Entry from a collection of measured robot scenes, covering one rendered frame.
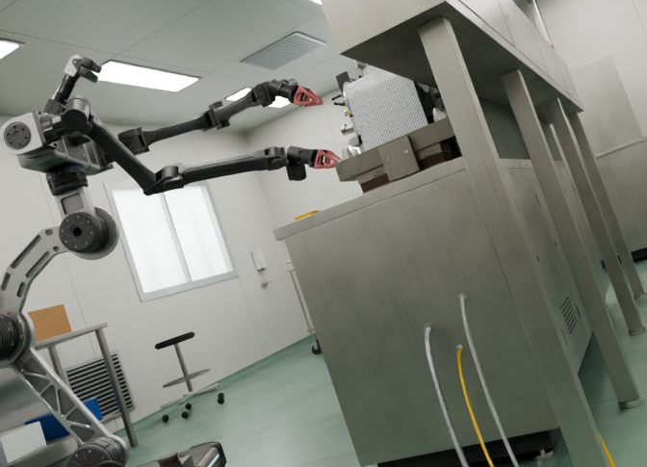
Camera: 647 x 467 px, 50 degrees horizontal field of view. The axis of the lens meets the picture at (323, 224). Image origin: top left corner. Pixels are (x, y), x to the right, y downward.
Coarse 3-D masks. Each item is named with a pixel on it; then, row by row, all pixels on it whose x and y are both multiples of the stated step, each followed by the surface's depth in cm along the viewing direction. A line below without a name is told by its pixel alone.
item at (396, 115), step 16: (400, 96) 230; (416, 96) 227; (352, 112) 237; (368, 112) 235; (384, 112) 232; (400, 112) 230; (416, 112) 228; (368, 128) 235; (384, 128) 233; (400, 128) 231; (416, 128) 228; (368, 144) 236
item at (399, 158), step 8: (408, 136) 208; (392, 144) 209; (400, 144) 208; (408, 144) 207; (384, 152) 211; (392, 152) 209; (400, 152) 208; (408, 152) 207; (384, 160) 211; (392, 160) 210; (400, 160) 209; (408, 160) 207; (416, 160) 207; (392, 168) 210; (400, 168) 209; (408, 168) 208; (416, 168) 207; (392, 176) 210; (400, 176) 209
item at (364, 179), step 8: (440, 144) 207; (448, 144) 215; (416, 152) 209; (424, 152) 208; (432, 152) 207; (440, 152) 206; (448, 152) 213; (424, 160) 209; (432, 160) 208; (440, 160) 207; (448, 160) 210; (376, 168) 215; (384, 168) 214; (424, 168) 209; (360, 176) 218; (368, 176) 217; (376, 176) 215; (384, 176) 215; (408, 176) 211; (360, 184) 218; (368, 184) 217; (376, 184) 216; (384, 184) 215; (368, 192) 217
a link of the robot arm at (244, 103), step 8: (256, 88) 258; (264, 88) 258; (248, 96) 264; (256, 96) 260; (264, 96) 259; (216, 104) 287; (232, 104) 275; (240, 104) 270; (248, 104) 266; (256, 104) 262; (216, 112) 286; (224, 112) 281; (232, 112) 277; (240, 112) 278; (224, 120) 288
